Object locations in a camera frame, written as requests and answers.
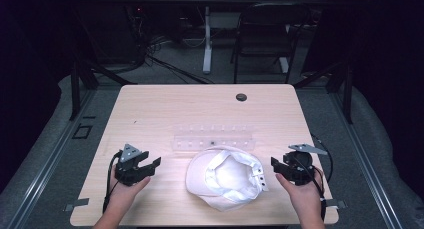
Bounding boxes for grey tape strip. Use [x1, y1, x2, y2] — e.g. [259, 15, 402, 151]
[324, 199, 348, 210]
[63, 197, 91, 213]

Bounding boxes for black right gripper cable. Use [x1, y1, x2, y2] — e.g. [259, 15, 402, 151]
[292, 133, 335, 221]

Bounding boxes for white desk leg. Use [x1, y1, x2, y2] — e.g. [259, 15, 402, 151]
[202, 5, 214, 75]

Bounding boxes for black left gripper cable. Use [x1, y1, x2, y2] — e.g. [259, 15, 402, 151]
[102, 150, 124, 214]

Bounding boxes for black floor cables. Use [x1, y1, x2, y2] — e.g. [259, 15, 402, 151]
[143, 35, 215, 86]

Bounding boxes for person's left hand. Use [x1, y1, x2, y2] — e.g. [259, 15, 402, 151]
[107, 164, 152, 211]

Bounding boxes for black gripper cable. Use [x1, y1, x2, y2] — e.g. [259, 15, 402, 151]
[102, 150, 124, 214]
[292, 133, 335, 221]

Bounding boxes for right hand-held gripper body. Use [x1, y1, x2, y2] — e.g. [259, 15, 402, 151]
[281, 143, 329, 187]

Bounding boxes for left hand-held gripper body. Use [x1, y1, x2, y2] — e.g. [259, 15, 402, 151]
[114, 143, 150, 187]

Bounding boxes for white baseball cap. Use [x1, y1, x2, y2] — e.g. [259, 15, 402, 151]
[185, 145, 270, 213]

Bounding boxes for person's right hand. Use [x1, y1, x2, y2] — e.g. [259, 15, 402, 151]
[275, 172, 324, 222]

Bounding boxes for black metal chair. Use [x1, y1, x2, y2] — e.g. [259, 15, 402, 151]
[229, 1, 313, 85]

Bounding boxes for black metal frame stand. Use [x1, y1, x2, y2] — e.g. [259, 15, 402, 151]
[292, 59, 355, 125]
[67, 53, 138, 122]

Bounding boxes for aluminium floor rail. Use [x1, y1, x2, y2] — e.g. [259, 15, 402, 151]
[329, 88, 405, 229]
[5, 88, 98, 229]

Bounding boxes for clear acrylic rack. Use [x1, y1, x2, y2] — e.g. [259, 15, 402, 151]
[171, 123, 257, 153]

